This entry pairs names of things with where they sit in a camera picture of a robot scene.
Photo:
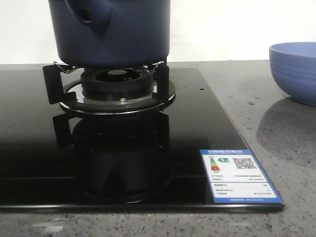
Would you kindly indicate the blue ribbed bowl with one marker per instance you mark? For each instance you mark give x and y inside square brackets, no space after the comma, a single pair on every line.
[293,67]

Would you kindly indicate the blue cooking pot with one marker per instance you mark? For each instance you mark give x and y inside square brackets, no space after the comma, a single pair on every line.
[111,33]

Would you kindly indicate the right gas burner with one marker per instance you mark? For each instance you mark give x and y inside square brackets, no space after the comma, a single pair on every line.
[111,92]

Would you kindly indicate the black glass gas stove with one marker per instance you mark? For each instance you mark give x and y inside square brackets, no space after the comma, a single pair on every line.
[51,161]

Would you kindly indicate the blue energy label sticker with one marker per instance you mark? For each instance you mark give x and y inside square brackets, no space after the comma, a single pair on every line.
[236,176]

